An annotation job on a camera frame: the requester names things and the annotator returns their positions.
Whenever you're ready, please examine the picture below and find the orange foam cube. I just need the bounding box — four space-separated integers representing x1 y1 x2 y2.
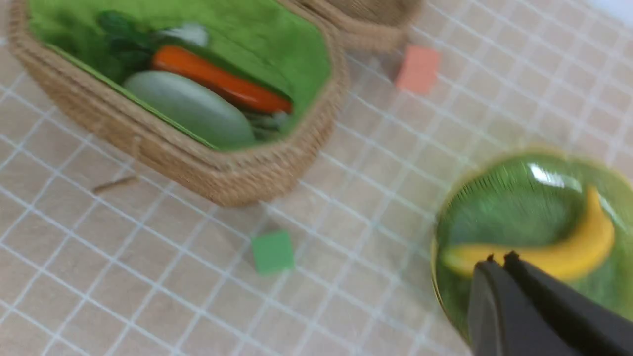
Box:
394 45 441 95

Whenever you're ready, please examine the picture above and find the woven wicker basket green lining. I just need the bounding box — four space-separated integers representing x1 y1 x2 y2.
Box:
6 0 351 207

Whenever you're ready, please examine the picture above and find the checkered beige tablecloth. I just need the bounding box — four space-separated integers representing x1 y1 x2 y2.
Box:
0 0 632 356

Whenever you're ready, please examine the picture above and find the white toy radish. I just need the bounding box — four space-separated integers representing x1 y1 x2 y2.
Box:
96 10 256 149

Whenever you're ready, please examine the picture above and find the yellow toy banana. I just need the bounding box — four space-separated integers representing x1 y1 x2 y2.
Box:
441 185 616 281

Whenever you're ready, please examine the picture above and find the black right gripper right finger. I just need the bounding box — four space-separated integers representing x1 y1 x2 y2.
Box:
503 251 632 356

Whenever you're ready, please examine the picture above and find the woven wicker basket lid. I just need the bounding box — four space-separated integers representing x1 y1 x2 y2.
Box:
296 0 423 53

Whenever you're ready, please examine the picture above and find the green glass leaf plate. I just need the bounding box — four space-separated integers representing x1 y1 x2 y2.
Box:
430 150 633 345

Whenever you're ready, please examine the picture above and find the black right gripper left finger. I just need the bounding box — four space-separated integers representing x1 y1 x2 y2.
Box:
467 258 579 356

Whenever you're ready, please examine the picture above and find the green foam cube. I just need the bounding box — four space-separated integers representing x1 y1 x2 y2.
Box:
251 230 295 274

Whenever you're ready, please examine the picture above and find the orange toy carrot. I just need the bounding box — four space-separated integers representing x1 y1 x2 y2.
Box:
151 45 293 114

